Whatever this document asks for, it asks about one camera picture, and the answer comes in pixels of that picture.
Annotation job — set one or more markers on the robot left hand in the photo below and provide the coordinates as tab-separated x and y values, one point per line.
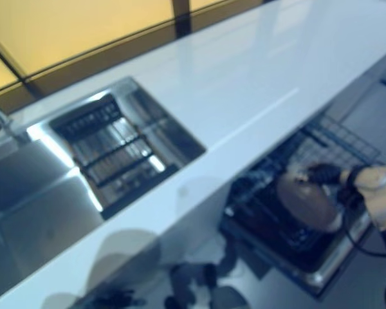
115	299

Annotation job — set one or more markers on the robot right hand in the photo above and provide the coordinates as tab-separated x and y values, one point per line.
325	174

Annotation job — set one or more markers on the cream round plate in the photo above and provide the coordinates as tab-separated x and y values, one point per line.
305	202

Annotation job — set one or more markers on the dishwasher door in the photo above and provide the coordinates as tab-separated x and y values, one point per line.
325	273

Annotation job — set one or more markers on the black robot right foot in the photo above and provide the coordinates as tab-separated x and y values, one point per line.
209	273

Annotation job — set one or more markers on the stainless steel sink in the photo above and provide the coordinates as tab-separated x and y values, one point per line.
35	199

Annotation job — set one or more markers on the chrome pull-down faucet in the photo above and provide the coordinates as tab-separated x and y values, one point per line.
6	125

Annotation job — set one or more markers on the dark window frame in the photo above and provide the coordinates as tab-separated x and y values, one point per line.
181	22

